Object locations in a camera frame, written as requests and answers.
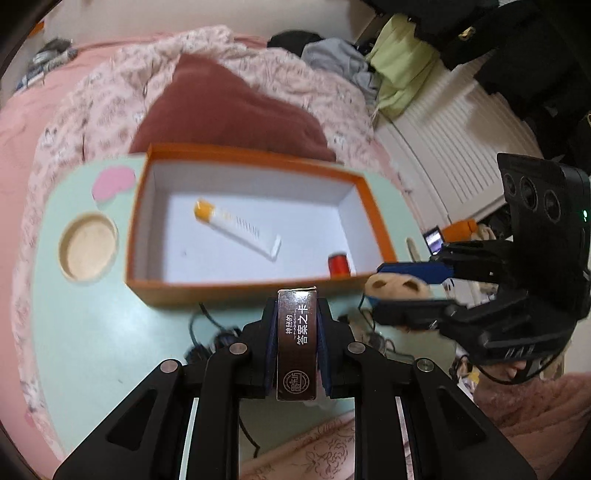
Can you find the white tube with orange cap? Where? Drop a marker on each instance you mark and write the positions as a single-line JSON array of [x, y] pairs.
[[240, 228]]

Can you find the small red bottle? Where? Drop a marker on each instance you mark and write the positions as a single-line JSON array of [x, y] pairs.
[[338, 265]]

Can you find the orange cylindrical object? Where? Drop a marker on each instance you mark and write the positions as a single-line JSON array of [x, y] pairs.
[[459, 230]]

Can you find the pink floral quilt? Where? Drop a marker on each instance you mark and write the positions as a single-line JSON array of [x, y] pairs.
[[138, 69]]

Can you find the grey garment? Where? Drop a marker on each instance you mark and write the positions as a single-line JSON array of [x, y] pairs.
[[337, 57]]

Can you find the black hanging jacket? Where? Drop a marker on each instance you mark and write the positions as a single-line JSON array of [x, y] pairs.
[[508, 46]]

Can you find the orange storage box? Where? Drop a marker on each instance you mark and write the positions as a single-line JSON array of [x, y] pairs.
[[37, 28]]

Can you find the brown plush toy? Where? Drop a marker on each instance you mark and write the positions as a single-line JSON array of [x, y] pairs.
[[392, 286]]

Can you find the black garment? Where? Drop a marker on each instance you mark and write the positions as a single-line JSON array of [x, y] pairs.
[[291, 39]]

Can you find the brown card box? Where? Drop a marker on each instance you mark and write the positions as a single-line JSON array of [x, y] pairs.
[[298, 341]]

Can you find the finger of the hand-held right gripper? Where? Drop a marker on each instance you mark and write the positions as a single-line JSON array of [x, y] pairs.
[[411, 314], [406, 271]]

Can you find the yellow-green garment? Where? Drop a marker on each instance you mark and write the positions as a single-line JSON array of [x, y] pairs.
[[401, 69]]

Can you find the dark grey cloth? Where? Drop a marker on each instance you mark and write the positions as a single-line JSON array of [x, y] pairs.
[[57, 47]]

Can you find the pink patterned cloth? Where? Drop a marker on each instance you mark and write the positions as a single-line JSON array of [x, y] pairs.
[[300, 447]]

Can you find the orange cardboard box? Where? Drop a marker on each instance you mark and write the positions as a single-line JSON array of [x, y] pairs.
[[231, 288]]

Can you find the green lap table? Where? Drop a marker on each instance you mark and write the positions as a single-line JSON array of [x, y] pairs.
[[92, 332]]

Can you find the blue white packet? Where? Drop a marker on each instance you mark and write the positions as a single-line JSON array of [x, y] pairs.
[[39, 76]]

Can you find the maroon pillow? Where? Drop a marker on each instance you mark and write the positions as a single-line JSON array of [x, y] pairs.
[[221, 106]]

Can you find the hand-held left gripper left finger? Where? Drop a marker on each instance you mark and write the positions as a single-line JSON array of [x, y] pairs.
[[269, 355]]

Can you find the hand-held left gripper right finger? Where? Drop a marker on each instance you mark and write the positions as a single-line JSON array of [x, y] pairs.
[[323, 360]]

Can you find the smartphone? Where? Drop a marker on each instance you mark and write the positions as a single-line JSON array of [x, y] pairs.
[[434, 240]]

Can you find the person's right forearm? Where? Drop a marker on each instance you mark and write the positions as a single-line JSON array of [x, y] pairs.
[[545, 406]]

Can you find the pink bed sheet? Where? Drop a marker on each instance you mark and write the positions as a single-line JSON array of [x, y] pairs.
[[27, 129]]

